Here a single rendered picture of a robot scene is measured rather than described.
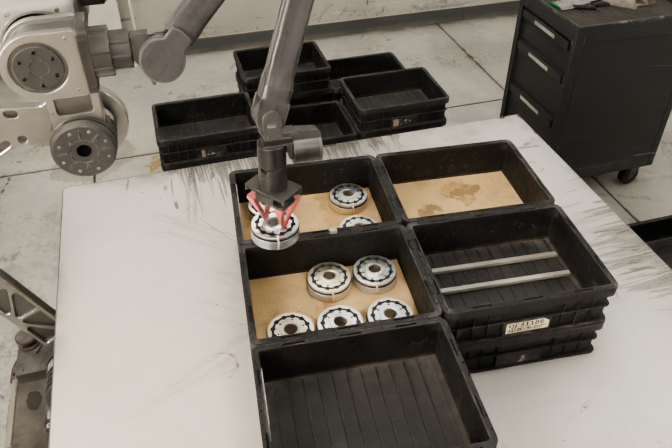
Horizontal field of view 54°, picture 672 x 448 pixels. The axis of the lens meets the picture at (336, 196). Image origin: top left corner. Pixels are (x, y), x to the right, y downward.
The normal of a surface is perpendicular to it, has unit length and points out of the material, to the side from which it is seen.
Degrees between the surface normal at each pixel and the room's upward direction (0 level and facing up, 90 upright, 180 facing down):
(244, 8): 90
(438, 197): 0
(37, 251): 0
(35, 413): 0
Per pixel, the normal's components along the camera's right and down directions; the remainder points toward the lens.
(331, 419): 0.00, -0.79
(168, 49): 0.27, 0.35
